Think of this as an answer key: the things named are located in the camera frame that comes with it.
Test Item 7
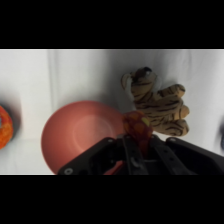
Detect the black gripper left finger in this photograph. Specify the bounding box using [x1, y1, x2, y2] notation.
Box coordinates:
[57, 133, 150, 176]

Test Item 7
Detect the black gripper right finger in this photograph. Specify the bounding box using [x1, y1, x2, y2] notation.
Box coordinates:
[149, 134, 224, 176]

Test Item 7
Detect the red ball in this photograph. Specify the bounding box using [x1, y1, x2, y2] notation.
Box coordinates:
[122, 110, 155, 158]

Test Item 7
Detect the pink bowl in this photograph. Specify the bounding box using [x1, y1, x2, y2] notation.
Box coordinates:
[40, 100, 127, 175]

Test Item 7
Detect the tiger plush toy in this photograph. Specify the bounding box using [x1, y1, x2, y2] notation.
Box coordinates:
[120, 66, 191, 138]

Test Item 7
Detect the light blue plush toy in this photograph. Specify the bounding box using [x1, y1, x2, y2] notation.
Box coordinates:
[219, 114, 224, 152]

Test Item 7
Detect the blue and orange plush toy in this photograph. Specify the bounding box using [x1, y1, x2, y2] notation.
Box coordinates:
[0, 104, 15, 151]

